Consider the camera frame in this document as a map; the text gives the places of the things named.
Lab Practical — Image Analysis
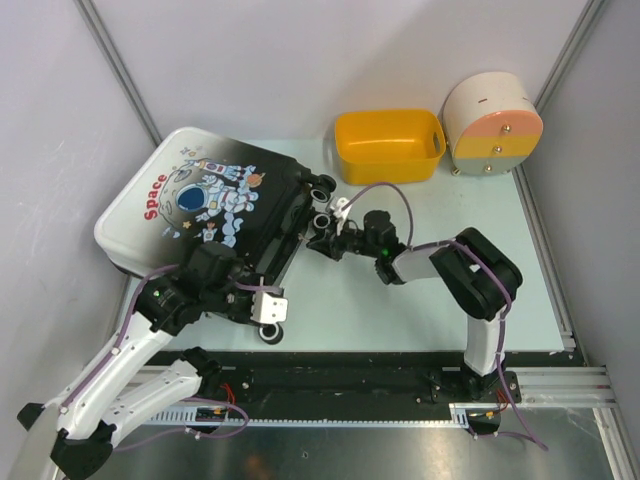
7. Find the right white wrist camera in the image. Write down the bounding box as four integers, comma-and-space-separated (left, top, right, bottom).
326, 197, 351, 236

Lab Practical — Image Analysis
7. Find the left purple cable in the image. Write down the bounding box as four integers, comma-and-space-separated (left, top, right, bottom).
64, 264, 281, 454

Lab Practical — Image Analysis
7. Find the round pastel drawer box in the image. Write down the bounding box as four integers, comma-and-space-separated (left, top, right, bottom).
442, 71, 544, 176

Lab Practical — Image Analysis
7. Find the purple cable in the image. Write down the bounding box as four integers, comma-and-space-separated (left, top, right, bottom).
64, 264, 281, 454
344, 182, 551, 453

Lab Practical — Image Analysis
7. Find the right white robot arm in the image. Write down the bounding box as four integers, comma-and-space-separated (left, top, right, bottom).
307, 210, 523, 401

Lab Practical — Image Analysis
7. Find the yellow plastic basket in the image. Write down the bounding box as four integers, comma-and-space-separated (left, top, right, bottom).
325, 109, 446, 186

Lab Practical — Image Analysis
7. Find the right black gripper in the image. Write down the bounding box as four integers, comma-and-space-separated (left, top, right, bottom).
308, 216, 381, 261

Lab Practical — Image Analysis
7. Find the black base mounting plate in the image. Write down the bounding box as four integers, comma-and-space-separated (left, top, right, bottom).
99, 348, 586, 424

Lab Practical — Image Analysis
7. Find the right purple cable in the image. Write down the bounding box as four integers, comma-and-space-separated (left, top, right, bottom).
344, 182, 551, 453

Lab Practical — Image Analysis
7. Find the white slotted cable duct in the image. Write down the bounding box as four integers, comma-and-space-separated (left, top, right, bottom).
125, 401, 501, 433

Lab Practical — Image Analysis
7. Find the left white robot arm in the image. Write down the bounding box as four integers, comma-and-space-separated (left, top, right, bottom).
18, 242, 283, 479

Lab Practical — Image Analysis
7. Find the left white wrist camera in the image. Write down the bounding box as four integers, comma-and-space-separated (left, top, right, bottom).
251, 291, 288, 325

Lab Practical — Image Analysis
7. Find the aluminium frame rail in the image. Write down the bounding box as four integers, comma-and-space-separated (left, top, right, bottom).
72, 364, 621, 406

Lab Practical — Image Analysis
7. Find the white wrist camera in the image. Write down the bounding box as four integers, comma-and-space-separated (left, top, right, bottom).
326, 197, 351, 236
251, 291, 288, 325

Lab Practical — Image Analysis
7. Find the space print kids suitcase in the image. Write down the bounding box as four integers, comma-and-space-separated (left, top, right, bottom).
94, 127, 336, 345

